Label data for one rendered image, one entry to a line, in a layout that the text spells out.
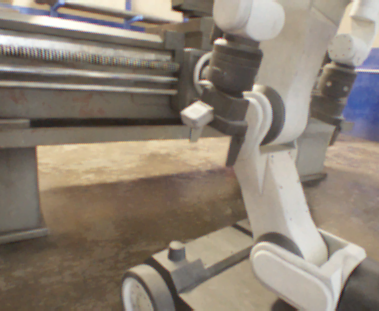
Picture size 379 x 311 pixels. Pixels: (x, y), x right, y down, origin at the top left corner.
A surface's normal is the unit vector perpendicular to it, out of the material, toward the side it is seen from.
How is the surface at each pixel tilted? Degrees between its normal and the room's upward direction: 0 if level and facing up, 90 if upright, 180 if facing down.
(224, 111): 90
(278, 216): 90
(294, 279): 90
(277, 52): 90
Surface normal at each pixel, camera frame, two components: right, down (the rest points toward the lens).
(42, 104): 0.55, 0.26
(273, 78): -0.75, 0.11
